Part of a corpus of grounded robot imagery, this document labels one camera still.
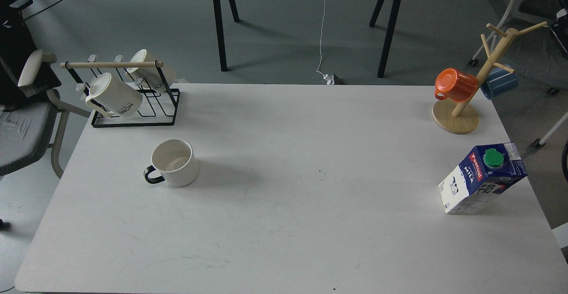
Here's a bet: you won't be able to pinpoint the cream mug rear on rack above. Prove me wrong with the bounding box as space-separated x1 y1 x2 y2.
126 49 177 92

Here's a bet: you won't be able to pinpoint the black table legs left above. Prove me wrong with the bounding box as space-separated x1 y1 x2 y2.
212 0 240 72

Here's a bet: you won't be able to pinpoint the blue white milk carton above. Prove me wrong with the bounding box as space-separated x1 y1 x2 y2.
438 142 528 215

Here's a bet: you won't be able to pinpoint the white power cable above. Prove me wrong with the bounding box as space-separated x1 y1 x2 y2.
316 0 332 77

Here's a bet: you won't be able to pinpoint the black table legs right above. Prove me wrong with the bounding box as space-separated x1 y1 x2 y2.
369 0 402 78

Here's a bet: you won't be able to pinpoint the black table legs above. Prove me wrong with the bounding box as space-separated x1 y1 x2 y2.
212 0 240 72
369 0 402 78

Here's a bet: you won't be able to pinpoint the cream mug front on rack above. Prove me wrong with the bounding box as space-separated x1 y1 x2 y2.
85 73 142 117

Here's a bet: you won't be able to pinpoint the blue cup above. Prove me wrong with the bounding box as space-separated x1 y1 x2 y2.
480 68 519 100

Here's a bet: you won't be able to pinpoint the orange cup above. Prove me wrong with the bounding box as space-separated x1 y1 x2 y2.
434 68 477 103

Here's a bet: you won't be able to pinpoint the white power plug adapter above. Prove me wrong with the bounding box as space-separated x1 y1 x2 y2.
323 74 344 85

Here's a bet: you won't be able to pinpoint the cream mug on rack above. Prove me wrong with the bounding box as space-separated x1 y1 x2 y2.
85 73 142 117
126 49 177 92

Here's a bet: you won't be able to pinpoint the grey office chair left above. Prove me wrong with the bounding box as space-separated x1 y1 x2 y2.
0 0 90 177

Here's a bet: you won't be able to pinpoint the wooden mug tree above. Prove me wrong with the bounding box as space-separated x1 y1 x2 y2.
432 22 548 135

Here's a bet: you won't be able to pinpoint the black wire mug rack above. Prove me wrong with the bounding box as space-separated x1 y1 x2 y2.
60 49 185 128

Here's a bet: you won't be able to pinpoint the white mug black handle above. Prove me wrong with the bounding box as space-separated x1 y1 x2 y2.
143 139 199 187

